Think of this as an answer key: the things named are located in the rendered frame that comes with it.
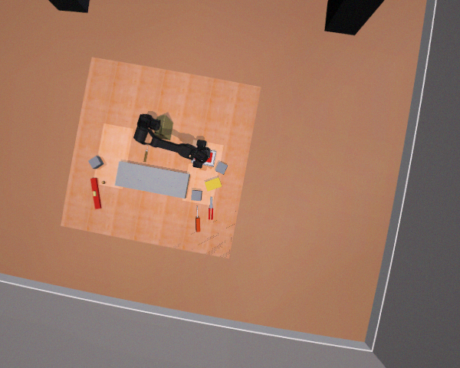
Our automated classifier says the orange-handled awl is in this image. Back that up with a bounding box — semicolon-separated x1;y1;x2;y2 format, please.
195;206;200;232

